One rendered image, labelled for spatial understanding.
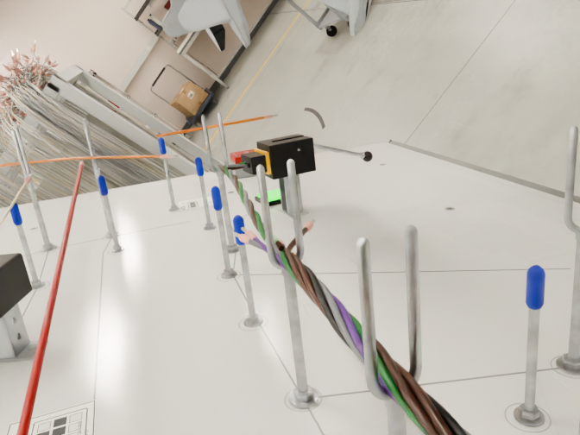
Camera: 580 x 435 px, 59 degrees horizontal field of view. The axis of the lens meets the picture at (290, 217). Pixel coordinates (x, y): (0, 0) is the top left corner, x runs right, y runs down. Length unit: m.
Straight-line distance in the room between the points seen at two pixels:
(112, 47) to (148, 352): 8.43
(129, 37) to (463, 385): 8.53
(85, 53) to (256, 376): 8.53
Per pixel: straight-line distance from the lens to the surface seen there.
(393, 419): 0.18
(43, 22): 8.87
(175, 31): 0.61
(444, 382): 0.33
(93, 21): 8.77
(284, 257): 0.26
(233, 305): 0.43
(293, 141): 0.59
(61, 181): 1.34
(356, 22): 0.63
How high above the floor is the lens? 1.32
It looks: 23 degrees down
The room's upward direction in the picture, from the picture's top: 57 degrees counter-clockwise
